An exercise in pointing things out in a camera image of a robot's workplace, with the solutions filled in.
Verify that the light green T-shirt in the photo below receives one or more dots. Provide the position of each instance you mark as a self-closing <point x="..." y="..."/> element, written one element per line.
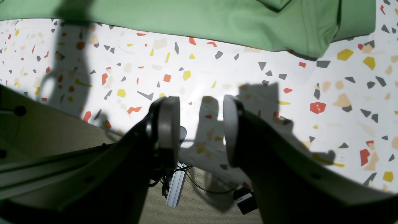
<point x="306" y="27"/>

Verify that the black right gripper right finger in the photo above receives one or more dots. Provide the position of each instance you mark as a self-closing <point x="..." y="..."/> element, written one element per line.
<point x="289" y="187"/>

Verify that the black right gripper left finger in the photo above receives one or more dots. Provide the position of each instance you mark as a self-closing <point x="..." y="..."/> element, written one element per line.
<point x="101" y="185"/>

